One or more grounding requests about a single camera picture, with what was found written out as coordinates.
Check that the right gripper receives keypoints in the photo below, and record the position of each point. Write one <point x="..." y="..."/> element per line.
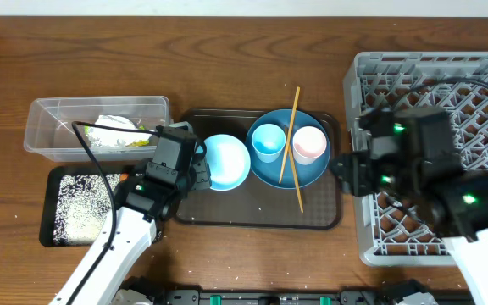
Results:
<point x="353" y="172"/>

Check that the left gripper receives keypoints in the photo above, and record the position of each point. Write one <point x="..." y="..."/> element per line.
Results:
<point x="205" y="182"/>

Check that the light blue rice bowl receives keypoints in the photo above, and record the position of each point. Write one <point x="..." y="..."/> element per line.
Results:
<point x="229" y="162"/>

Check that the foil yellow snack wrapper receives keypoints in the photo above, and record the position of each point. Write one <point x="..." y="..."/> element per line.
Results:
<point x="115" y="139"/>

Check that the orange carrot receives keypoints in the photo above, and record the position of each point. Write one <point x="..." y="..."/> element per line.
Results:
<point x="123" y="176"/>

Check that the white napkin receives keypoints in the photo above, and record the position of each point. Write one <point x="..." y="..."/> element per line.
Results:
<point x="117" y="122"/>

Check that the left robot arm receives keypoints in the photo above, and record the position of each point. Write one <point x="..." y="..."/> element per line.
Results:
<point x="131" y="227"/>

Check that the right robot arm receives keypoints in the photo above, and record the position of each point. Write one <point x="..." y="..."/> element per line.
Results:
<point x="454" y="201"/>

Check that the grey dishwasher rack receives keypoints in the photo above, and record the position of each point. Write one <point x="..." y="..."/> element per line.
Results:
<point x="386" y="236"/>

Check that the dark blue plate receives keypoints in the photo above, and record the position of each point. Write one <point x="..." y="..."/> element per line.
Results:
<point x="269" y="172"/>

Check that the white pink cup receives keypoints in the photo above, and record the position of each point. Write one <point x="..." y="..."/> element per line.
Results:
<point x="308" y="144"/>

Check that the brown serving tray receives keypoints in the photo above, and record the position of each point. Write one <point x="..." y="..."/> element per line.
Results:
<point x="257" y="204"/>

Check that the lower wooden chopstick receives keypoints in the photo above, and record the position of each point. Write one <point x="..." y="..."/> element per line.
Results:
<point x="295" y="178"/>

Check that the wooden chopstick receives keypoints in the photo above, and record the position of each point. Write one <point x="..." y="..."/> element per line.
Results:
<point x="295" y="178"/>
<point x="288" y="133"/>

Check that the light blue cup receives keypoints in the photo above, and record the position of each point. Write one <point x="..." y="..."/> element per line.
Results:
<point x="268" y="141"/>

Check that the upper wooden chopstick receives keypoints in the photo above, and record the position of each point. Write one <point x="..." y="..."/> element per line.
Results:
<point x="288" y="133"/>

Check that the spilled white rice pile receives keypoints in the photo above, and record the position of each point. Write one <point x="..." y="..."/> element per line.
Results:
<point x="81" y="209"/>

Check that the clear plastic bin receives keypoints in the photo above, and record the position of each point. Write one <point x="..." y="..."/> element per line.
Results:
<point x="49" y="132"/>

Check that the black plastic tray bin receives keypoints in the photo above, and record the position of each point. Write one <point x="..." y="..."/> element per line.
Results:
<point x="49" y="207"/>

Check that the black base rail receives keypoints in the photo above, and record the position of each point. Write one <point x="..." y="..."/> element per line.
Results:
<point x="193" y="297"/>

